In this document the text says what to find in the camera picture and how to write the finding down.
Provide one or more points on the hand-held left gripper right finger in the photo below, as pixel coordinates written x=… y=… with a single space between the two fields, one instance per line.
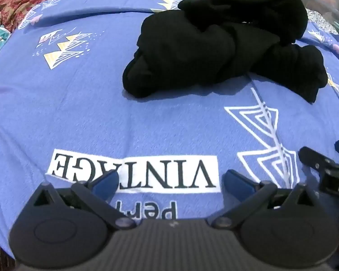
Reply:
x=238 y=181

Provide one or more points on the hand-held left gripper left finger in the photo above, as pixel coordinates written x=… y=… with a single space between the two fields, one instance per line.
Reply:
x=106 y=183

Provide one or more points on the black pants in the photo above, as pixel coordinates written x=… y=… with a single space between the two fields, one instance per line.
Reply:
x=220 y=38

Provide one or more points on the blue printed bedsheet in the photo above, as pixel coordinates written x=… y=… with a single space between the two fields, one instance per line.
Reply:
x=147 y=124

